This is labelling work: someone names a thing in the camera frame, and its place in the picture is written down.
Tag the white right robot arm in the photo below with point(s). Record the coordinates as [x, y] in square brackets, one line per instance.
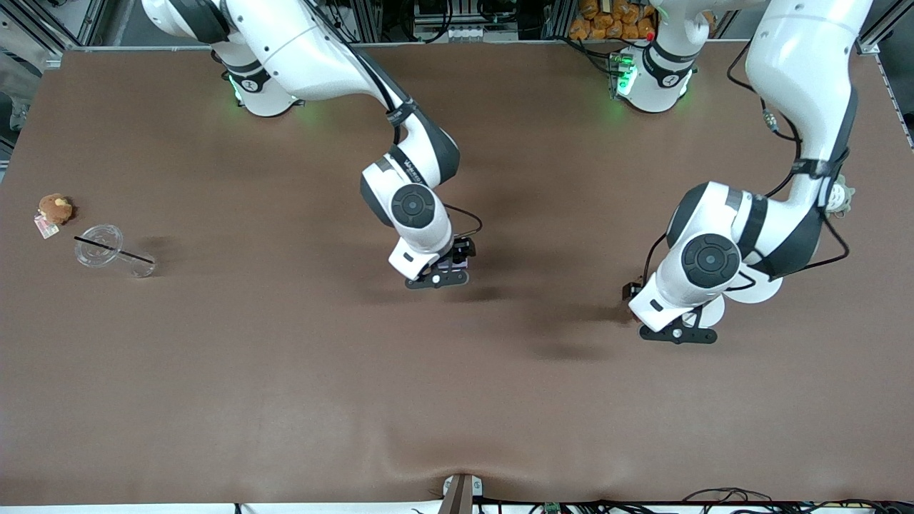
[300, 43]

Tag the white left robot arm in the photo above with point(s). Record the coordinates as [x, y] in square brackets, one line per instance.
[800, 57]

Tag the white round box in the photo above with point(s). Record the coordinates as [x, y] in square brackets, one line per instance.
[714, 310]

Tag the white round lid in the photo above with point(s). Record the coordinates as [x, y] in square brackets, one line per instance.
[764, 293]

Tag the grey green totoro plush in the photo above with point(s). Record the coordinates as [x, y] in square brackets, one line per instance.
[842, 196]

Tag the white power strip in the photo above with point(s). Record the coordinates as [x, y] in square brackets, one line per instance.
[464, 33]

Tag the bag of orange buns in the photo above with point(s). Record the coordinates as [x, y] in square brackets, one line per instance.
[600, 25]

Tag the black drinking straw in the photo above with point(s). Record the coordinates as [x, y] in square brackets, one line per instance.
[118, 252]

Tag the clear plastic cup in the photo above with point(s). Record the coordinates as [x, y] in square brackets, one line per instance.
[100, 246]

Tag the brown plush toy with tag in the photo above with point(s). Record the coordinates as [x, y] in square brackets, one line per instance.
[55, 208]

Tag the grey metal bracket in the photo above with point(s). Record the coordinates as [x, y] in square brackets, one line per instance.
[460, 492]

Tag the long aluminium table rail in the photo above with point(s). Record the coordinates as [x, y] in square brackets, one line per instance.
[500, 43]

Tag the short aluminium table rail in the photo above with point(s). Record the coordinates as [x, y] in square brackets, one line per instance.
[892, 96]

